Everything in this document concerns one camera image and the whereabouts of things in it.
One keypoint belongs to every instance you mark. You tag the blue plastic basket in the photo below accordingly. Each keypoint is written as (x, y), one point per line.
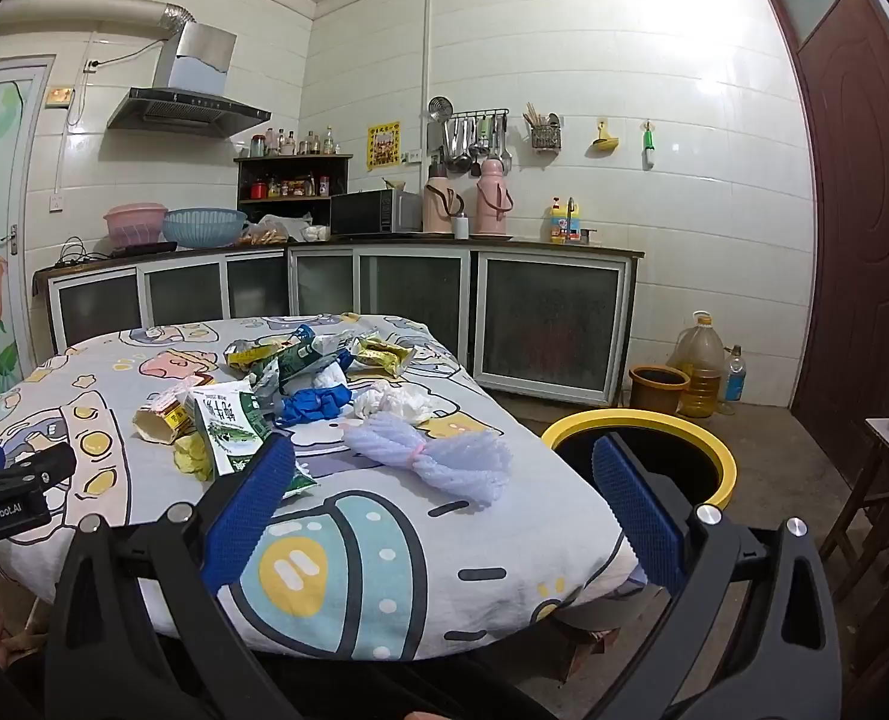
(204, 229)

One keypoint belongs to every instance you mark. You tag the steel range hood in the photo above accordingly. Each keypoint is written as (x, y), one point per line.
(189, 109)

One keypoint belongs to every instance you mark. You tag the rack of hanging kitchen utensils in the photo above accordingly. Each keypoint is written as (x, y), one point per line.
(463, 142)

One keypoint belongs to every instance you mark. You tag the large cooking oil jug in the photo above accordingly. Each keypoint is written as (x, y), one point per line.
(703, 367)

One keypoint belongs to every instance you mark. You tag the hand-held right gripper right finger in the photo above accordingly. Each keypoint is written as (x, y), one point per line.
(636, 517)

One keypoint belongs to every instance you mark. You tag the yellow-rimmed black trash bin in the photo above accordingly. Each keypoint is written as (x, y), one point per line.
(639, 420)

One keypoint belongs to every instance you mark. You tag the yellow foil snack packet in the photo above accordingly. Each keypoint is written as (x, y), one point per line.
(381, 356)

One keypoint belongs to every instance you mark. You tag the yellow green snack packet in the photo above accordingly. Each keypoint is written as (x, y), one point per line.
(253, 355)

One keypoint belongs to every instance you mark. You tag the white green milk carton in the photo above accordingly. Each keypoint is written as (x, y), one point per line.
(227, 427)

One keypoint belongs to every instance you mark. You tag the dark wooden spice shelf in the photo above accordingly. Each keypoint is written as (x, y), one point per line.
(294, 160)

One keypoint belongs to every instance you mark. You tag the white exhaust duct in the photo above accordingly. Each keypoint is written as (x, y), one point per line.
(77, 11)

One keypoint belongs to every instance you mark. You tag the colourful box on counter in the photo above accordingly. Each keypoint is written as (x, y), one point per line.
(558, 226)

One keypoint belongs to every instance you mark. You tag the blue crumpled plastic wrapper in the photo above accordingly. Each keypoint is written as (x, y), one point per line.
(309, 403)

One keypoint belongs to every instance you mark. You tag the yellow hanging scoop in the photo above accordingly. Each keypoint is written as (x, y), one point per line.
(606, 141)

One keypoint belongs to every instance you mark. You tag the black microwave oven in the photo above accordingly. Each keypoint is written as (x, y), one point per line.
(369, 214)

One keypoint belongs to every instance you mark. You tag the brown plastic bucket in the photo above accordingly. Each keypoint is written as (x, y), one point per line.
(654, 394)

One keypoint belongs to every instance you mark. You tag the metal faucet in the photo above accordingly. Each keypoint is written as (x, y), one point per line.
(570, 214)

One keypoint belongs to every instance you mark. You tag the white wall socket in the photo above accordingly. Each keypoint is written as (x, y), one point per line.
(412, 157)

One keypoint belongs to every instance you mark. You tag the pink plastic basin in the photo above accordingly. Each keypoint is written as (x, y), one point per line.
(135, 229)

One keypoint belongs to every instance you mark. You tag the pink thermos flask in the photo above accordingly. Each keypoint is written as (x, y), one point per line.
(438, 206)
(493, 202)

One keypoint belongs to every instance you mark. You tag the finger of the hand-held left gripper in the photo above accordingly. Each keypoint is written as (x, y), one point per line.
(17, 495)

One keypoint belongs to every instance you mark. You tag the lavender foam fruit net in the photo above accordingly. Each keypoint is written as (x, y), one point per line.
(429, 457)

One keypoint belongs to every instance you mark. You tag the brown wooden door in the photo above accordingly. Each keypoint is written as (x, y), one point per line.
(864, 202)

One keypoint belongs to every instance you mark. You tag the small white cup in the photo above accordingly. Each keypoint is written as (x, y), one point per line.
(460, 227)

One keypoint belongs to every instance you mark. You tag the yellow wall poster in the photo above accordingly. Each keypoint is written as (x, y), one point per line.
(384, 144)

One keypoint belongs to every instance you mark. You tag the green white snack packet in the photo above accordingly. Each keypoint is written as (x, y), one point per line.
(298, 360)

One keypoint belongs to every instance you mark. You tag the cartoon printed blanket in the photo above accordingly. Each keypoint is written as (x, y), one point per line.
(384, 540)

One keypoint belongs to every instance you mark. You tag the clear bag of food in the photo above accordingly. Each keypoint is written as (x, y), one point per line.
(279, 229)

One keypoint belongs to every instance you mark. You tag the row of sauce jars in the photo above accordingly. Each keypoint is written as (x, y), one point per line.
(294, 187)

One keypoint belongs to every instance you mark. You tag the kitchen cabinet with glass doors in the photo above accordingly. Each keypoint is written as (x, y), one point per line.
(549, 315)

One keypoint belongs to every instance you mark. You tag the crumpled white tissue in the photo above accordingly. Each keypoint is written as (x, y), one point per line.
(392, 401)

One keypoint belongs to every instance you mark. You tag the row of seasoning bottles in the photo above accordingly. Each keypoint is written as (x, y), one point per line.
(294, 144)

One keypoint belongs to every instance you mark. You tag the crumpled yellow wrapper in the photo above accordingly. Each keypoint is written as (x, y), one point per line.
(193, 457)

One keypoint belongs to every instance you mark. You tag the crumpled white plastic bag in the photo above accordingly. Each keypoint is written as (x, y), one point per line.
(332, 373)

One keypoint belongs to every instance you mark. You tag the green white hanging brush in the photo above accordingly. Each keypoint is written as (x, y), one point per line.
(648, 150)

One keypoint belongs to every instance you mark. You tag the blue label water bottle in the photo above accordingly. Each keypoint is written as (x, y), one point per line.
(735, 382)

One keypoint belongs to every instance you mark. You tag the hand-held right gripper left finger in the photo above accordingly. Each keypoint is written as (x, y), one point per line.
(249, 502)

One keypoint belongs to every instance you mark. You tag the wooden stool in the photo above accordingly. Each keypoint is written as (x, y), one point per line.
(887, 439)

